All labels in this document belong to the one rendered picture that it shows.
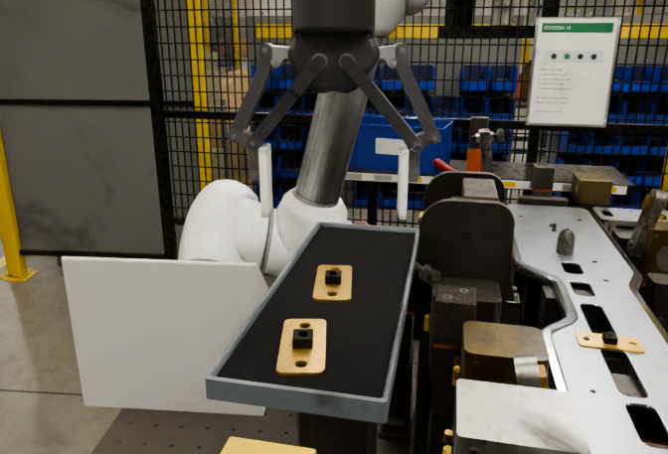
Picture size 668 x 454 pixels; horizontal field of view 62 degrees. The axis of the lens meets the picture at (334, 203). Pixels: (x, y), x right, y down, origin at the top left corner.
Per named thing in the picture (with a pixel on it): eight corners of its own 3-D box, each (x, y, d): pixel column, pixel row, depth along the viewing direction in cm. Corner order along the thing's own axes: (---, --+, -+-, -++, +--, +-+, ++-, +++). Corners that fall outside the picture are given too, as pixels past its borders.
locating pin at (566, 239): (574, 263, 108) (578, 231, 106) (556, 262, 108) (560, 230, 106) (570, 257, 111) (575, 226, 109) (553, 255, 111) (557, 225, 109)
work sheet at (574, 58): (605, 127, 163) (621, 17, 154) (525, 124, 167) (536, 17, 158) (603, 126, 165) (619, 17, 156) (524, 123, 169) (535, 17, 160)
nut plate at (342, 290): (350, 302, 54) (350, 291, 54) (312, 301, 55) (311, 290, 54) (352, 267, 62) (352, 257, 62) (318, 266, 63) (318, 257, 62)
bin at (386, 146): (441, 175, 155) (443, 128, 152) (339, 166, 166) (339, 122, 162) (451, 162, 170) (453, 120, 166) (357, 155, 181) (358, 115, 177)
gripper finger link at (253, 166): (258, 129, 53) (228, 129, 53) (260, 181, 55) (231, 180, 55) (261, 127, 54) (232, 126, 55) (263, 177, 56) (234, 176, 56)
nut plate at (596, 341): (637, 339, 78) (639, 332, 78) (645, 354, 74) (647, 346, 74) (574, 332, 80) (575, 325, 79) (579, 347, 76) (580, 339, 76)
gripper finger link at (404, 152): (399, 143, 55) (407, 143, 55) (397, 211, 57) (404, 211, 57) (401, 149, 52) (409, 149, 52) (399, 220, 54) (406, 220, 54)
